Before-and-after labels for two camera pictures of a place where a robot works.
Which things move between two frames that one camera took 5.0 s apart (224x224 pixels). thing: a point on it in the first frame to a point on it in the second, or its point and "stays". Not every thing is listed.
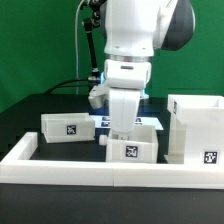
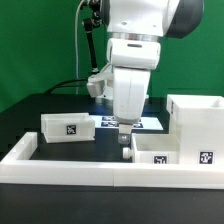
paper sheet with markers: [104, 121] stays
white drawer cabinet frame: [196, 129] stays
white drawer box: [67, 127] stays
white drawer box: [141, 146] to [154, 148]
